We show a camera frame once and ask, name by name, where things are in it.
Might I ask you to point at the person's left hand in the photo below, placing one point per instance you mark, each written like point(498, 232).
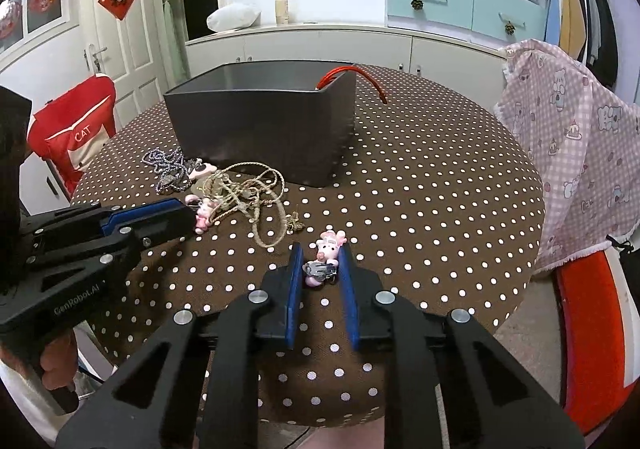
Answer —
point(57, 361)

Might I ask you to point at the white panel door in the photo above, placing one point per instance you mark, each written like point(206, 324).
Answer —
point(125, 39)

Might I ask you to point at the pink white charm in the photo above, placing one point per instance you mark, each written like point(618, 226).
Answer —
point(201, 170)

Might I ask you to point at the green curtain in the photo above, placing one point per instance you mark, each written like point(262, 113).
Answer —
point(172, 4)

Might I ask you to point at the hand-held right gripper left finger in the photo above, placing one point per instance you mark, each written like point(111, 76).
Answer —
point(295, 294)

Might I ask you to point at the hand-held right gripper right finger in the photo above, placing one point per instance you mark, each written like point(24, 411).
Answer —
point(350, 299)

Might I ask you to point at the grey metal tin box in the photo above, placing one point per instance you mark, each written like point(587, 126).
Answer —
point(260, 129)

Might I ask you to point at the pink pig charm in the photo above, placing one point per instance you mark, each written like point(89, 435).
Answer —
point(202, 215)
point(327, 249)

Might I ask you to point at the red chair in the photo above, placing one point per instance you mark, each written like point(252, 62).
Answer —
point(595, 329)

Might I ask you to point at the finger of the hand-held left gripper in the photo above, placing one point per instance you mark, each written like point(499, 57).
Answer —
point(165, 229)
point(140, 213)

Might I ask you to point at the white plastic bag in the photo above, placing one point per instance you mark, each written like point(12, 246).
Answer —
point(234, 18)

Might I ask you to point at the person's pink clothed leg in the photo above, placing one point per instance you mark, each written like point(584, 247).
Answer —
point(350, 435)

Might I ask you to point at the white sideboard cabinet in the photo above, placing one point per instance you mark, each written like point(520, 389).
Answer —
point(300, 46)

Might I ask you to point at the window with red decoration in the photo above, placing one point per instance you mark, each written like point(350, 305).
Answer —
point(40, 9)

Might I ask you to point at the pinecone drawer ornament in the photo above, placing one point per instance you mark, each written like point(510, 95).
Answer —
point(417, 4)
point(509, 27)

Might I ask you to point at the pink checkered blanket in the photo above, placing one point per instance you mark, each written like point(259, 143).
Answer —
point(565, 139)

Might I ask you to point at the row of hanging clothes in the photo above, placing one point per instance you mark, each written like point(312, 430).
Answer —
point(580, 19)

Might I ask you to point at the beige bottle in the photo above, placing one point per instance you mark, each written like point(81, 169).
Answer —
point(282, 9)

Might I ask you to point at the red chair back cover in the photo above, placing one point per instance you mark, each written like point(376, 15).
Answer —
point(75, 129)

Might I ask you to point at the brown polka-dot tablecloth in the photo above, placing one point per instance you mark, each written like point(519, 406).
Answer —
point(400, 179)

